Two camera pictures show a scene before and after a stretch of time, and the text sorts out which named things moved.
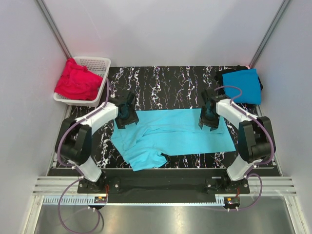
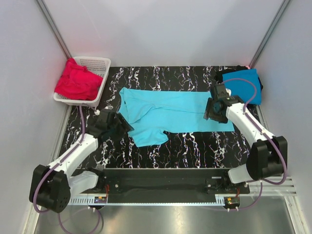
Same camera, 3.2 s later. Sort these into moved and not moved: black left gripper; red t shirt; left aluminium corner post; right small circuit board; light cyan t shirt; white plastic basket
Moved: light cyan t shirt; black left gripper
Not moved: left aluminium corner post; white plastic basket; red t shirt; right small circuit board
